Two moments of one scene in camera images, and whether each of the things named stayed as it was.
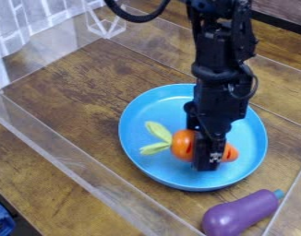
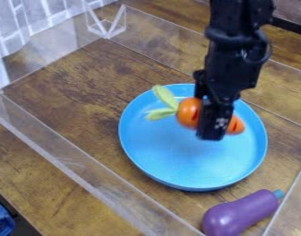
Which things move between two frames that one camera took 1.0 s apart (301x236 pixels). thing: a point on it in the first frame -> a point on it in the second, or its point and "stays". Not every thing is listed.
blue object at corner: (4, 226) stays
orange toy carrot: (182, 144) -> (187, 112)
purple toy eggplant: (230, 218) stays
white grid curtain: (16, 18) stays
